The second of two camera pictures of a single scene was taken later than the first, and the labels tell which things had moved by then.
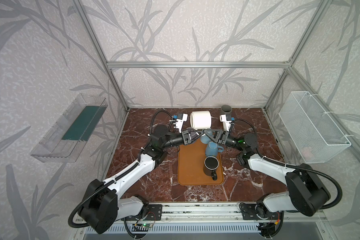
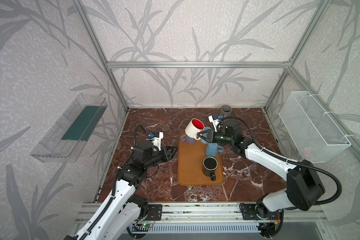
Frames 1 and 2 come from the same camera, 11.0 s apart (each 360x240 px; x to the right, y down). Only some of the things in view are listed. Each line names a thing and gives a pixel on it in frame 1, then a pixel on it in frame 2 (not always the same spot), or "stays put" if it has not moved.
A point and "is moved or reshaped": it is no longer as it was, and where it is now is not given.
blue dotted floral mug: (212, 149) stays put
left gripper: (186, 138) -> (165, 154)
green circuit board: (144, 225) stays put
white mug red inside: (200, 120) is moved or reshaped
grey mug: (226, 109) stays put
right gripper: (222, 140) stays put
